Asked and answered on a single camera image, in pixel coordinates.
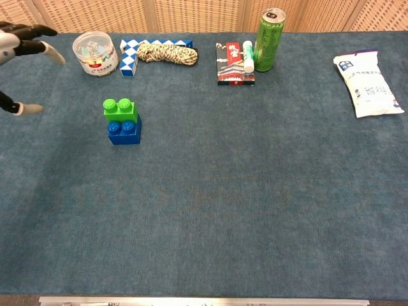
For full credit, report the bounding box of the aluminium table edge rail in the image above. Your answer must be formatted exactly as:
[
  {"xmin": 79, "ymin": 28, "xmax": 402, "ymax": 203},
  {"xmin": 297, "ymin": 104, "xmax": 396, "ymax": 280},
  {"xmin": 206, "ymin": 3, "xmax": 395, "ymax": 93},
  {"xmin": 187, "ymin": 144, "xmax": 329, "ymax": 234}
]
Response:
[{"xmin": 38, "ymin": 295, "xmax": 370, "ymax": 306}]

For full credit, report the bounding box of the white green glue stick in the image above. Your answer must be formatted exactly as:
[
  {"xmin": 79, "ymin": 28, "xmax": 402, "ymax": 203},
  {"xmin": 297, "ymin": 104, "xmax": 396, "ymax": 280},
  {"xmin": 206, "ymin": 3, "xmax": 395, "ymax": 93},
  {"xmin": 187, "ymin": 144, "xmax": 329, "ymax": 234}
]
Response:
[{"xmin": 242, "ymin": 40, "xmax": 255, "ymax": 73}]

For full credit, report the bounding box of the palace print card box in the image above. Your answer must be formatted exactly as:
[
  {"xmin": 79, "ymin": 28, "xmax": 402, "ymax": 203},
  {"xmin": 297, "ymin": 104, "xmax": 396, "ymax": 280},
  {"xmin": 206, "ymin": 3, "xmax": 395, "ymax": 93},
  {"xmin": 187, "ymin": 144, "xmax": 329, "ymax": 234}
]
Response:
[{"xmin": 215, "ymin": 41, "xmax": 257, "ymax": 86}]

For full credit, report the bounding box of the green toy brick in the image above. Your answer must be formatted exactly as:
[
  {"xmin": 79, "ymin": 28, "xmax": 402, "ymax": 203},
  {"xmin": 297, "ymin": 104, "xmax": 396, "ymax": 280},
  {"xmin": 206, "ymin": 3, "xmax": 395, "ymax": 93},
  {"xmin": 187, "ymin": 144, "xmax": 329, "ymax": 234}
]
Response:
[{"xmin": 102, "ymin": 98, "xmax": 139, "ymax": 123}]

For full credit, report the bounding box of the clear jar of binder clips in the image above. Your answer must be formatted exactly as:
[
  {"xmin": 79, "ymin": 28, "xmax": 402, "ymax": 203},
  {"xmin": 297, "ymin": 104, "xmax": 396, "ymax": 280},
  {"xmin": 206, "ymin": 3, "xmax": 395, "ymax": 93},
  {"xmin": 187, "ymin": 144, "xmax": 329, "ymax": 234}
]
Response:
[{"xmin": 72, "ymin": 31, "xmax": 119, "ymax": 78}]

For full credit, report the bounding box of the green drink can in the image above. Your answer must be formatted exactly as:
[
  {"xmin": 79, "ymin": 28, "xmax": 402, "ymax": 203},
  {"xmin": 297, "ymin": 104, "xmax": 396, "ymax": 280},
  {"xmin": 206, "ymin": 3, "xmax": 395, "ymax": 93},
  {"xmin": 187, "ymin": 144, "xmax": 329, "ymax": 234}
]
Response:
[{"xmin": 253, "ymin": 8, "xmax": 287, "ymax": 73}]

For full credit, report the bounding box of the woven folding screen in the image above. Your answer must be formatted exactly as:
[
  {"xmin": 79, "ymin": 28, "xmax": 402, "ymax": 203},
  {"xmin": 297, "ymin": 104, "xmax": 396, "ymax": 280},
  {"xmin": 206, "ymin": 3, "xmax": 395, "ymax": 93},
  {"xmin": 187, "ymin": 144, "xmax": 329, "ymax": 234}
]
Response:
[{"xmin": 0, "ymin": 0, "xmax": 408, "ymax": 34}]

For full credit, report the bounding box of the white snack bag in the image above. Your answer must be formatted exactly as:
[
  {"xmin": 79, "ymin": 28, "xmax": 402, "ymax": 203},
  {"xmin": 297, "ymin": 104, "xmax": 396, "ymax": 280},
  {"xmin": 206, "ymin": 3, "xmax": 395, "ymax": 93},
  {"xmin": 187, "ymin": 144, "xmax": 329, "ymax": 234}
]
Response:
[{"xmin": 333, "ymin": 48, "xmax": 405, "ymax": 119}]

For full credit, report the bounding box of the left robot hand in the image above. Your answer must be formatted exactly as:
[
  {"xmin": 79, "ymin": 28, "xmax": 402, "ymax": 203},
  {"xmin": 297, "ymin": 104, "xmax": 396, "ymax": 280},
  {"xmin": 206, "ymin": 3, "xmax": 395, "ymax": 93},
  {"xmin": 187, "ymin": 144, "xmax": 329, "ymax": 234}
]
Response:
[{"xmin": 0, "ymin": 21, "xmax": 67, "ymax": 117}]

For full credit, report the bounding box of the blue white snake puzzle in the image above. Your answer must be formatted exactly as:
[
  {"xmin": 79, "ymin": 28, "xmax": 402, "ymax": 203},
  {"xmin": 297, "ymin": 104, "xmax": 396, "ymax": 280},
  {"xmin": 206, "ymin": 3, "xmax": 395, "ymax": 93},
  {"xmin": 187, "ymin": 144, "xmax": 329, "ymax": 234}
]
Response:
[{"xmin": 119, "ymin": 38, "xmax": 194, "ymax": 77}]

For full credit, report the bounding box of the coiled patterned rope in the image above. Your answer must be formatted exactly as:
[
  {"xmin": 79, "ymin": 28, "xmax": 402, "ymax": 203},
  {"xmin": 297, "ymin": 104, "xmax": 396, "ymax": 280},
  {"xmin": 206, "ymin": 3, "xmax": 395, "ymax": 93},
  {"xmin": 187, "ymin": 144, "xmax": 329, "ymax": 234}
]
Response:
[{"xmin": 136, "ymin": 43, "xmax": 199, "ymax": 67}]

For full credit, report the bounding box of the blue toy brick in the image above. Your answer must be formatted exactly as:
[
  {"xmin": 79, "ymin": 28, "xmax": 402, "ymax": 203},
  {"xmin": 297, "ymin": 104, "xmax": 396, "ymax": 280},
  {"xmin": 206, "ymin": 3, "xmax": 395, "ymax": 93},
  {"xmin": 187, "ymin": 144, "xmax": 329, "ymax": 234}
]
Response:
[{"xmin": 107, "ymin": 113, "xmax": 142, "ymax": 146}]

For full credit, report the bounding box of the blue felt table mat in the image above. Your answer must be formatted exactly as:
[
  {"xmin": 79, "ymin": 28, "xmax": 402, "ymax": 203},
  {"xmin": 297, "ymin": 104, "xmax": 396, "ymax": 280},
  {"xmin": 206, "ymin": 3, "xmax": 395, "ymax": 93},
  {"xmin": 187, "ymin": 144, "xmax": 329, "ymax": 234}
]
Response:
[{"xmin": 0, "ymin": 30, "xmax": 408, "ymax": 296}]

